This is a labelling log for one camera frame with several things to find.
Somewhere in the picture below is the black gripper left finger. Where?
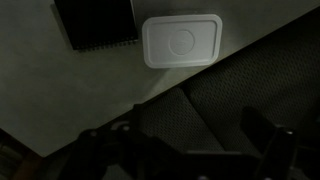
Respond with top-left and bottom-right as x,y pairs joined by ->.
63,103 -> 181,180

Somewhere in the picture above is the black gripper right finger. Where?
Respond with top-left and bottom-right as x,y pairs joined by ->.
241,107 -> 298,180

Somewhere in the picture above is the white plastic container lid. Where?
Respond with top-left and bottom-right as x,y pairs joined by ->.
142,14 -> 223,69

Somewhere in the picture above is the dark patterned sofa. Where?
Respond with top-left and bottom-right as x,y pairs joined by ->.
103,6 -> 320,180

